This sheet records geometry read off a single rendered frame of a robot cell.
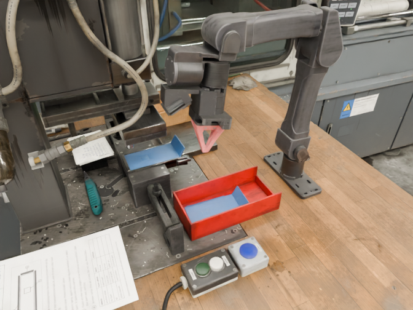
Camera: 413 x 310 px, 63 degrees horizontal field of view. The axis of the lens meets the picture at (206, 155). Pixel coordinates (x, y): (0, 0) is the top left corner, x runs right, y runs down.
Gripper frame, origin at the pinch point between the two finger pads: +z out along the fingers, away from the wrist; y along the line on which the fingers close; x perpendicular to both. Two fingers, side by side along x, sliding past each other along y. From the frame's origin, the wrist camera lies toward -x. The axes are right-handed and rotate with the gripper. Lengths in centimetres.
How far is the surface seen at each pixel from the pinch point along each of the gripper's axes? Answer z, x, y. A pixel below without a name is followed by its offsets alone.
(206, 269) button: 19.8, -3.0, 16.6
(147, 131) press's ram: -1.9, -12.1, -5.9
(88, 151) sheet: 14.7, -24.8, -30.8
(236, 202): 17.2, 11.5, -2.3
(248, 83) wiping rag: 2, 41, -64
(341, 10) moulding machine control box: -31, 83, -69
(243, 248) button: 17.8, 6.4, 14.1
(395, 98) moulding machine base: 16, 160, -93
